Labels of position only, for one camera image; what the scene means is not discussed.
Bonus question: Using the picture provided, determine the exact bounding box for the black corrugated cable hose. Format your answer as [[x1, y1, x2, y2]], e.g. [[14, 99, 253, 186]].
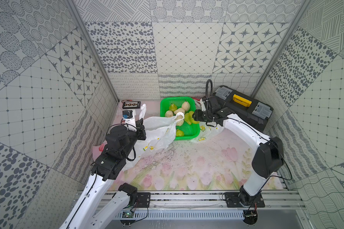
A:
[[204, 79, 214, 99]]

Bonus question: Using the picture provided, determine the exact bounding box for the green pear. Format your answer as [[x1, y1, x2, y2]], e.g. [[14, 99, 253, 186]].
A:
[[176, 129, 184, 137]]

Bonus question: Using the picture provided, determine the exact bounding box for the black smartphone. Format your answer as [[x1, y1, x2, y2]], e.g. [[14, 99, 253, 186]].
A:
[[122, 101, 141, 109]]

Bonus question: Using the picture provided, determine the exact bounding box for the yellow-green small pear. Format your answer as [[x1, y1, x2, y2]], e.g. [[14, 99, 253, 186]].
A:
[[169, 104, 177, 112]]

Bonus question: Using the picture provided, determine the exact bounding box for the white plastic bag lemon print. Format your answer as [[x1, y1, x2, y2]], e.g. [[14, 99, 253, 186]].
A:
[[122, 112, 184, 171]]

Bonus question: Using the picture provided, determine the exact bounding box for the green plastic basket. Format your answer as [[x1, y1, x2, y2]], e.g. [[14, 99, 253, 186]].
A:
[[160, 96, 201, 141]]

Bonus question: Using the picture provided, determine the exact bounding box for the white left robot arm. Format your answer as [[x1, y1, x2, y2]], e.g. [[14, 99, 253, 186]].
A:
[[61, 118, 146, 229]]

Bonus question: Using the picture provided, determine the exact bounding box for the pale beige pear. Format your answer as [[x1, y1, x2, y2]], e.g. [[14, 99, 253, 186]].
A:
[[164, 110, 174, 117]]

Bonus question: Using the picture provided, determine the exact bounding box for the black toolbox yellow latch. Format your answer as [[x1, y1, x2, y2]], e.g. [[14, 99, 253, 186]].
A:
[[209, 85, 273, 132]]

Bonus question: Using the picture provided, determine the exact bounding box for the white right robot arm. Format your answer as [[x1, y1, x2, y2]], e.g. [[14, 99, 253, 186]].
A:
[[193, 108, 284, 207]]

